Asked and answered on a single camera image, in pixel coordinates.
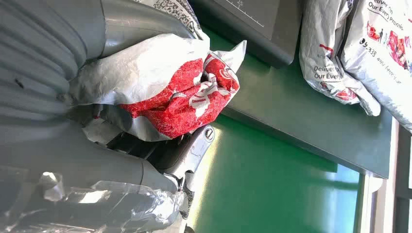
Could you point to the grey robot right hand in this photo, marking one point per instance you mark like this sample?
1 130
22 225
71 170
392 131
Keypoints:
80 167

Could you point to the black inbound scanner machine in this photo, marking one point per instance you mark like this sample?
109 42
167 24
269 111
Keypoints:
257 38

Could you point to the white parcel bag red pictures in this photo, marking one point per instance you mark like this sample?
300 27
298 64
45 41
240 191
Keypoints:
379 64

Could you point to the white parcel bag slogan text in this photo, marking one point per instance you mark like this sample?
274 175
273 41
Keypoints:
325 32

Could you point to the green conveyor belt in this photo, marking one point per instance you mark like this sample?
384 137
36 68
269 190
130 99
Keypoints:
273 199

